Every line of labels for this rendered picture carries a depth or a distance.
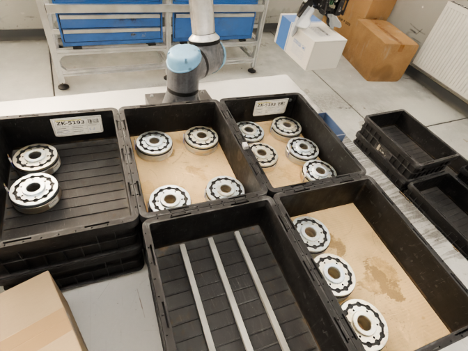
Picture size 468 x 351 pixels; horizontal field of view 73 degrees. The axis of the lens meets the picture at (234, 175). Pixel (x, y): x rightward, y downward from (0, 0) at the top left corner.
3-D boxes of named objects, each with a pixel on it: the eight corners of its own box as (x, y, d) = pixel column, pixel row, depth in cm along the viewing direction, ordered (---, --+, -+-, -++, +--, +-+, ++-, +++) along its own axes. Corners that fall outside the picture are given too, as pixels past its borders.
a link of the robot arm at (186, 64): (159, 85, 114) (159, 47, 105) (182, 74, 123) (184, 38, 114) (185, 97, 110) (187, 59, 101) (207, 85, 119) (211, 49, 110)
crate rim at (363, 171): (216, 104, 100) (217, 98, 99) (297, 97, 111) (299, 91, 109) (268, 200, 76) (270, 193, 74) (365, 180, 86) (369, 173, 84)
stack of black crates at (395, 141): (333, 173, 200) (364, 115, 168) (368, 164, 212) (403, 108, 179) (374, 222, 177) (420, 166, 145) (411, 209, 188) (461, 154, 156)
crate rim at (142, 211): (118, 113, 90) (117, 106, 89) (216, 104, 100) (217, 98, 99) (141, 226, 66) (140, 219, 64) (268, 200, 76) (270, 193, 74)
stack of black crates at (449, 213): (375, 222, 177) (408, 182, 153) (412, 209, 188) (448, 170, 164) (430, 287, 153) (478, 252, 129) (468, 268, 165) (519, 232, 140)
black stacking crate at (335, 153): (214, 128, 107) (218, 100, 99) (290, 120, 117) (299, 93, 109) (260, 221, 83) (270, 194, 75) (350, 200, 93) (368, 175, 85)
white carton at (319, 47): (274, 41, 107) (280, 13, 101) (302, 40, 111) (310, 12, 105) (305, 70, 95) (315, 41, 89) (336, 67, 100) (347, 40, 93)
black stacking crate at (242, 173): (122, 139, 97) (118, 108, 89) (213, 129, 107) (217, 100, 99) (144, 248, 73) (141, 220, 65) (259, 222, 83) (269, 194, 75)
